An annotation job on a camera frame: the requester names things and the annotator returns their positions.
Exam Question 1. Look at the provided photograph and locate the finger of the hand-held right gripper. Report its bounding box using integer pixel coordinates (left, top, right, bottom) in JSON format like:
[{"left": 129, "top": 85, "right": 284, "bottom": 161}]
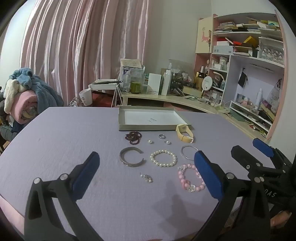
[
  {"left": 231, "top": 145, "right": 274, "bottom": 179},
  {"left": 253, "top": 138, "right": 275, "bottom": 161}
]

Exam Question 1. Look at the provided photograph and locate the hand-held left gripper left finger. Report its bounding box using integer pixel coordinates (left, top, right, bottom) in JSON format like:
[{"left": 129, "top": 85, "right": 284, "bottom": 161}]
[{"left": 24, "top": 151, "right": 103, "bottom": 241}]

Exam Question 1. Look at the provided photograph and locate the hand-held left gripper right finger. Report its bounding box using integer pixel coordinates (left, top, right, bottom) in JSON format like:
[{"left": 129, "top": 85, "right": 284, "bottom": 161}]
[{"left": 194, "top": 150, "right": 271, "bottom": 241}]

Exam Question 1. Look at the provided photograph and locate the pink bead bracelet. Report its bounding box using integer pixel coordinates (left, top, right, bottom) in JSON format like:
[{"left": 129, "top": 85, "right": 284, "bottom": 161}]
[{"left": 177, "top": 163, "right": 206, "bottom": 192}]

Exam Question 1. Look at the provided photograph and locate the thin silver bangle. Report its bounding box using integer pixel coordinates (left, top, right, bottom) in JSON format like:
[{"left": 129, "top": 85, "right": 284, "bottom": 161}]
[{"left": 181, "top": 145, "right": 199, "bottom": 160}]

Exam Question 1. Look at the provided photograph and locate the silver cuff bangle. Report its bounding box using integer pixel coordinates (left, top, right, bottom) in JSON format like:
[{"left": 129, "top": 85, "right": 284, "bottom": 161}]
[{"left": 119, "top": 147, "right": 146, "bottom": 168}]

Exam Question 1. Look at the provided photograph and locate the white pearl bracelet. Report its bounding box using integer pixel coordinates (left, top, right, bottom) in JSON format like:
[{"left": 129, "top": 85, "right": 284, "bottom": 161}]
[{"left": 149, "top": 150, "right": 177, "bottom": 167}]

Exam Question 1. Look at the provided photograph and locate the dark red bead bracelet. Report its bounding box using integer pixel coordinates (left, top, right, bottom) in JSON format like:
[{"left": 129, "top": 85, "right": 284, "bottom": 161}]
[{"left": 125, "top": 131, "right": 142, "bottom": 145}]

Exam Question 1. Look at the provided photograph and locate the grey cardboard box tray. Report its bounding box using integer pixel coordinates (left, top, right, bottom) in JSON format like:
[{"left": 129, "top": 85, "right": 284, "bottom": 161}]
[{"left": 118, "top": 106, "right": 192, "bottom": 131}]

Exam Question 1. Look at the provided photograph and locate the purple tablecloth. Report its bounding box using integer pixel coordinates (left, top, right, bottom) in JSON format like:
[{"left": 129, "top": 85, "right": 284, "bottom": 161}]
[{"left": 0, "top": 106, "right": 278, "bottom": 241}]

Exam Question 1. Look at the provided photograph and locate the white paper cup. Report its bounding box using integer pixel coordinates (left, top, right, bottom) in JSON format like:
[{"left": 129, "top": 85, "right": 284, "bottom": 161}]
[{"left": 79, "top": 89, "right": 93, "bottom": 107}]

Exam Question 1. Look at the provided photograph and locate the round white mirror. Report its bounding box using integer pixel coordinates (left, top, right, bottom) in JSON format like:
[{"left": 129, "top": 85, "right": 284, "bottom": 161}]
[{"left": 201, "top": 76, "right": 213, "bottom": 97}]

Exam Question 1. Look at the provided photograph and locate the pink bookshelf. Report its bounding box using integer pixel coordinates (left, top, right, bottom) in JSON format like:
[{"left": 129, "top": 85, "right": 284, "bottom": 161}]
[{"left": 194, "top": 10, "right": 287, "bottom": 140}]

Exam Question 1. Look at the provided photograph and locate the white rack shelf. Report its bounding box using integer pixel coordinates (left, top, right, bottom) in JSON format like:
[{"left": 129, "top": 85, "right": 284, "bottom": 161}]
[{"left": 89, "top": 80, "right": 123, "bottom": 107}]

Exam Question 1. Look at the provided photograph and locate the blue fleece garment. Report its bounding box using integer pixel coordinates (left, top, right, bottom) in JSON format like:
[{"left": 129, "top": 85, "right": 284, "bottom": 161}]
[{"left": 9, "top": 67, "right": 64, "bottom": 117}]

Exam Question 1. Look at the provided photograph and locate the pink folded blanket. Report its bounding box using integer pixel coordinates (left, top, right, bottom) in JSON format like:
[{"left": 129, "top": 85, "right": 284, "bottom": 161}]
[{"left": 9, "top": 90, "right": 39, "bottom": 125}]

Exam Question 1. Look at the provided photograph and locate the clear figurine display box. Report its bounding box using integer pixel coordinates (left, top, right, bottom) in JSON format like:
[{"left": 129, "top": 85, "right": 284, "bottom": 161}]
[{"left": 258, "top": 37, "right": 285, "bottom": 64}]

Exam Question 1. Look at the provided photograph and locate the green jar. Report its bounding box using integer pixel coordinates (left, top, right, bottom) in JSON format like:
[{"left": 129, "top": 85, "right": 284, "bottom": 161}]
[{"left": 130, "top": 81, "right": 142, "bottom": 94}]

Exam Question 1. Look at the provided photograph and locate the tall white bottle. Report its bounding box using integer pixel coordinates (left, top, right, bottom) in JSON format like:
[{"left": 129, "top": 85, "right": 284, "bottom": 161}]
[{"left": 161, "top": 63, "right": 172, "bottom": 96}]

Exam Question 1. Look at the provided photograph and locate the white cardboard box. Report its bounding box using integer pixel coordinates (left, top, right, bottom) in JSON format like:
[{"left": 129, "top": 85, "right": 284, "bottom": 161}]
[{"left": 147, "top": 73, "right": 162, "bottom": 95}]

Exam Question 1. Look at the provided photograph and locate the white fleece cloth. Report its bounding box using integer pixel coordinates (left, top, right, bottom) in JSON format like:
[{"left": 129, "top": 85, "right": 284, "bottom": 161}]
[{"left": 3, "top": 79, "right": 21, "bottom": 114}]

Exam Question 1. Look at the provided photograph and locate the pink curtain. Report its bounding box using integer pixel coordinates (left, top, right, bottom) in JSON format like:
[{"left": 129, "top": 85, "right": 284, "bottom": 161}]
[{"left": 20, "top": 0, "right": 163, "bottom": 107}]

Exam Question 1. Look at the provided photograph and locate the cream strap wristwatch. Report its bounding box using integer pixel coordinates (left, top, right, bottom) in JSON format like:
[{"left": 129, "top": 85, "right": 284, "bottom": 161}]
[{"left": 175, "top": 124, "right": 195, "bottom": 142}]

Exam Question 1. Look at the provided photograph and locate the black drawstring pouch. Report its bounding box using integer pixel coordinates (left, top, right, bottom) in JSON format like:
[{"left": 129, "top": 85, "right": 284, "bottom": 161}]
[{"left": 238, "top": 68, "right": 248, "bottom": 88}]

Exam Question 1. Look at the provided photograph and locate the white wire stand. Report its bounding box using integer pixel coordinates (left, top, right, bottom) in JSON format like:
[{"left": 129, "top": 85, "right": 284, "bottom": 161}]
[{"left": 111, "top": 84, "right": 123, "bottom": 108}]

